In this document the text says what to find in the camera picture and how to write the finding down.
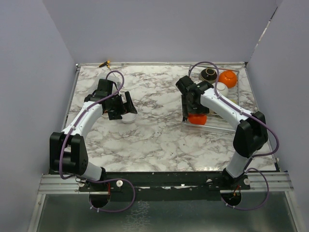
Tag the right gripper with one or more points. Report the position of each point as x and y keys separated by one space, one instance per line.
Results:
x=187 y=109

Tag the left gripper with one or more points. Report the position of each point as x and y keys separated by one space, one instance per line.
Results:
x=125 y=108

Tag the beige bowl dark outside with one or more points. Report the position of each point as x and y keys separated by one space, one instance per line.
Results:
x=208 y=74

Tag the red orange glossy bowl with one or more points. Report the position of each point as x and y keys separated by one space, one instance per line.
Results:
x=197 y=119

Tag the white bowl grey outside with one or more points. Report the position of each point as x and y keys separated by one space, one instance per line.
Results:
x=222 y=89

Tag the white bowl orange outside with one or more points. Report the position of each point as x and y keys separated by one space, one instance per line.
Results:
x=228 y=78

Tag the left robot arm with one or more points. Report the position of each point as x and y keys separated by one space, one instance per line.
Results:
x=68 y=153

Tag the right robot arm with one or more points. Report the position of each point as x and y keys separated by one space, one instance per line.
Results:
x=250 y=131

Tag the white shallow bowl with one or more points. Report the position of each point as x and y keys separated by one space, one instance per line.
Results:
x=129 y=118

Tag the yellow black T-handle key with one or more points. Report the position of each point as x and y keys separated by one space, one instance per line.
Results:
x=107 y=66

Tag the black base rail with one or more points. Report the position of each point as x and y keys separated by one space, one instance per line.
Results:
x=164 y=186

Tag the aluminium frame rail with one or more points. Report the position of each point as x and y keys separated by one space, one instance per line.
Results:
x=53 y=184

